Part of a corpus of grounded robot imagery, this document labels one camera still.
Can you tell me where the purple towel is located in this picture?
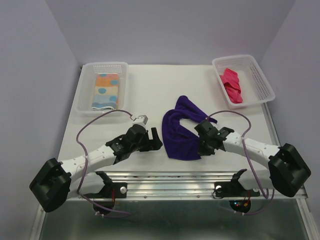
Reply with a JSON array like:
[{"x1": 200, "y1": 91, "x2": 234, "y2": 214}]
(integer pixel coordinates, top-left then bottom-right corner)
[{"x1": 161, "y1": 95, "x2": 208, "y2": 161}]

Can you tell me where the blue orange dotted towel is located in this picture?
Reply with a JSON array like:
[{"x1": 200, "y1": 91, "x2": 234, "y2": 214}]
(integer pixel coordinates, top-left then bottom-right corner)
[{"x1": 91, "y1": 73, "x2": 120, "y2": 111}]

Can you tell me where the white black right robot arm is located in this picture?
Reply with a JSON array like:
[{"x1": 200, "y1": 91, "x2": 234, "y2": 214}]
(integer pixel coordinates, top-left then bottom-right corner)
[{"x1": 195, "y1": 120, "x2": 311, "y2": 198}]

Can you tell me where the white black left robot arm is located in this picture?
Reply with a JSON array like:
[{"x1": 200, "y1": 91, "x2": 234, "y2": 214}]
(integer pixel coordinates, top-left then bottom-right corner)
[{"x1": 29, "y1": 124, "x2": 163, "y2": 213}]

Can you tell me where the white perforated left basket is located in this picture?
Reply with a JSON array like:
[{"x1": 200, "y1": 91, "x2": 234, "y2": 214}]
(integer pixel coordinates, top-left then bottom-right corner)
[{"x1": 74, "y1": 62, "x2": 129, "y2": 117}]

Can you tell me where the white perforated basket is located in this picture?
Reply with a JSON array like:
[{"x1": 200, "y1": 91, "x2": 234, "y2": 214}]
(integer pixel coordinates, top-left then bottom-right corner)
[
  {"x1": 212, "y1": 54, "x2": 276, "y2": 110},
  {"x1": 74, "y1": 62, "x2": 129, "y2": 117}
]

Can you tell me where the pink towel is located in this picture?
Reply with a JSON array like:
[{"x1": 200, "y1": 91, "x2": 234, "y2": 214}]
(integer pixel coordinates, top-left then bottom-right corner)
[{"x1": 220, "y1": 68, "x2": 243, "y2": 104}]

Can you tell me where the white perforated right basket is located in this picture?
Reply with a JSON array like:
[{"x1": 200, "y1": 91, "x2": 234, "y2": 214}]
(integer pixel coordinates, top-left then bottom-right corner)
[{"x1": 212, "y1": 54, "x2": 276, "y2": 110}]

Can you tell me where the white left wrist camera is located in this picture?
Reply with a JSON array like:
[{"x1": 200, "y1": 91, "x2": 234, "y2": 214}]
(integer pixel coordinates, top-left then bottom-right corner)
[{"x1": 133, "y1": 115, "x2": 148, "y2": 127}]

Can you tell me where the aluminium rail frame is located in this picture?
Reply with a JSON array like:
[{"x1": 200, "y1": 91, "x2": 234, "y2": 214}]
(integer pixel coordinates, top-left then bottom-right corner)
[{"x1": 30, "y1": 171, "x2": 320, "y2": 240}]

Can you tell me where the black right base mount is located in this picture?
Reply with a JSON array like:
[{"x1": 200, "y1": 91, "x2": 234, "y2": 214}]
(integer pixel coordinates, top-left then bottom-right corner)
[{"x1": 212, "y1": 181, "x2": 260, "y2": 215}]

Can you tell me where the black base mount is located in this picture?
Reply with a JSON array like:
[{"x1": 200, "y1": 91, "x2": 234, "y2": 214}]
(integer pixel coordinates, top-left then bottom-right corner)
[
  {"x1": 212, "y1": 181, "x2": 260, "y2": 215},
  {"x1": 82, "y1": 182, "x2": 131, "y2": 218}
]

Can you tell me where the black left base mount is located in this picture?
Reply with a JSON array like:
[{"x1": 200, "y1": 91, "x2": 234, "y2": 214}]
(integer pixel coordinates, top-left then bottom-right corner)
[{"x1": 82, "y1": 182, "x2": 131, "y2": 218}]

